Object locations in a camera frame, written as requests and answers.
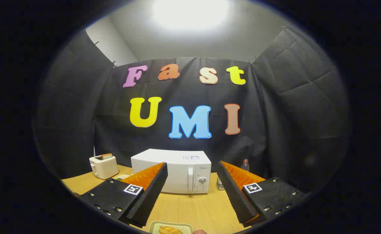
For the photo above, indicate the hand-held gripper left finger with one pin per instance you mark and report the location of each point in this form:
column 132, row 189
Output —
column 151, row 195

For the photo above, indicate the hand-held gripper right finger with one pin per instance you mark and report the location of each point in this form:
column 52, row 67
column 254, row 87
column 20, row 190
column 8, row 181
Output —
column 235, row 195

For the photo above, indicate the white microwave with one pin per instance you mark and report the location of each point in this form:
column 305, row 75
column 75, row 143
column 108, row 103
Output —
column 180, row 169

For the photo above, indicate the golden bread roll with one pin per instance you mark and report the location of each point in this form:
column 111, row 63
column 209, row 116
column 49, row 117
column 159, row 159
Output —
column 169, row 230

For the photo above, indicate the clear bottle red label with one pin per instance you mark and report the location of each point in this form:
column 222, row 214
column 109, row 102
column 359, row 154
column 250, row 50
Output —
column 245, row 165

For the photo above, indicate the cream square plate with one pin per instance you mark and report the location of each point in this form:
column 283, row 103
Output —
column 154, row 226

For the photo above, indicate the white divided bean dish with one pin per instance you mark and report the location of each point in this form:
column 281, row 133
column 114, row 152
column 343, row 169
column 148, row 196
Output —
column 122, row 177

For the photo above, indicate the white toaster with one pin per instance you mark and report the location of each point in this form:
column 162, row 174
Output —
column 104, row 167

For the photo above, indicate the toast slice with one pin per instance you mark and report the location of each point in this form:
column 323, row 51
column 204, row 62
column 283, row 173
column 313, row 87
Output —
column 106, row 156

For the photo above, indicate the black backdrop cloth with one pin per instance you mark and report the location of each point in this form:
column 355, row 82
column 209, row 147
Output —
column 80, row 113

